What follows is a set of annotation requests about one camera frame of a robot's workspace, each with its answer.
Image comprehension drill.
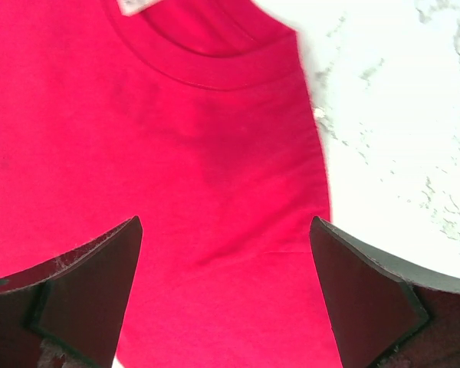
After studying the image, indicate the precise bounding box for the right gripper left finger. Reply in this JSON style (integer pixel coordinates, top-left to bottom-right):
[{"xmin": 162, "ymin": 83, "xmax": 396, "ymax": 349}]
[{"xmin": 0, "ymin": 217, "xmax": 143, "ymax": 367}]

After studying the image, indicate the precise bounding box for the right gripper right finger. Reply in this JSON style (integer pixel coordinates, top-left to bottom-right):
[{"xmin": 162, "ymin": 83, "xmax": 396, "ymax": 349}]
[{"xmin": 310, "ymin": 217, "xmax": 460, "ymax": 368}]

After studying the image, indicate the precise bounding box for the red t-shirt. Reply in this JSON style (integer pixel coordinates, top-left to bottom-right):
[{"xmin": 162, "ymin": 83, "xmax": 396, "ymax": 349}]
[{"xmin": 0, "ymin": 1, "xmax": 340, "ymax": 367}]

